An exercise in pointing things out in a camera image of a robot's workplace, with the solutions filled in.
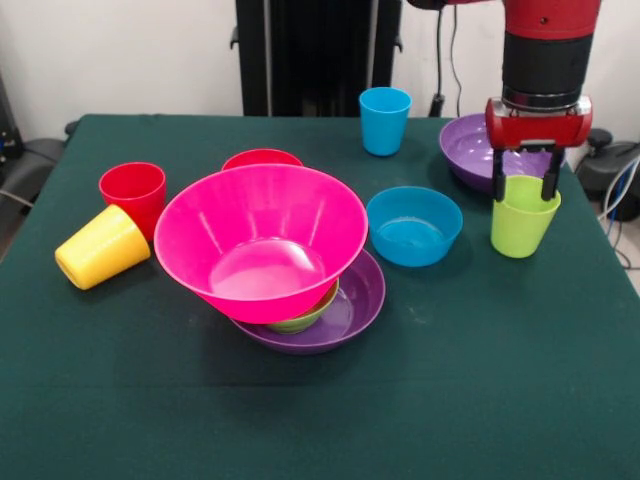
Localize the dark green table cloth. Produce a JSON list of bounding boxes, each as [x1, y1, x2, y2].
[[0, 113, 640, 480]]

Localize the blue cup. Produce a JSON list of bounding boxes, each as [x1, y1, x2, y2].
[[358, 87, 413, 157]]

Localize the red cup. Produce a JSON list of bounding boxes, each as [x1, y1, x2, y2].
[[98, 161, 167, 242]]

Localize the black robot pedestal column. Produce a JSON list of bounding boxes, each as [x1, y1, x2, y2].
[[230, 0, 404, 119]]

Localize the green ribbed bowl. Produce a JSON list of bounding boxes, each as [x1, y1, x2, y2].
[[267, 279, 341, 335]]

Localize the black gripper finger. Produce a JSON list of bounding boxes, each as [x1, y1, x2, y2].
[[542, 147, 561, 201], [492, 148, 507, 203]]

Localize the yellow cup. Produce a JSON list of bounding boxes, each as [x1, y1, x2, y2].
[[54, 203, 152, 291]]

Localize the blue bowl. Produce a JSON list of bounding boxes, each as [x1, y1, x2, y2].
[[366, 185, 464, 269]]

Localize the large pink bowl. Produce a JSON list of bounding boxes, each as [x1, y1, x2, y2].
[[153, 163, 370, 325]]

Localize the purple bowl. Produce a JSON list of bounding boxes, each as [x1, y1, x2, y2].
[[439, 112, 568, 195], [232, 248, 387, 356]]

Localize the green cup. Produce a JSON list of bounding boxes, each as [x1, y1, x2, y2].
[[490, 174, 562, 260]]

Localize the black office chair base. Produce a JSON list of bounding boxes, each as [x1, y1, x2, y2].
[[574, 128, 640, 222], [0, 119, 79, 206]]

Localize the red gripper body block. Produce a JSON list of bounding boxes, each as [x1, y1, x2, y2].
[[484, 96, 594, 150]]

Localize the red bowl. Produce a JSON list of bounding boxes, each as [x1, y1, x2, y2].
[[221, 148, 305, 174]]

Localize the black wall cable with plug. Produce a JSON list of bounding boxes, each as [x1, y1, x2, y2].
[[430, 7, 462, 119]]

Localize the tangled floor cables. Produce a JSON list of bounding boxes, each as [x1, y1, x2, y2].
[[597, 159, 640, 271]]

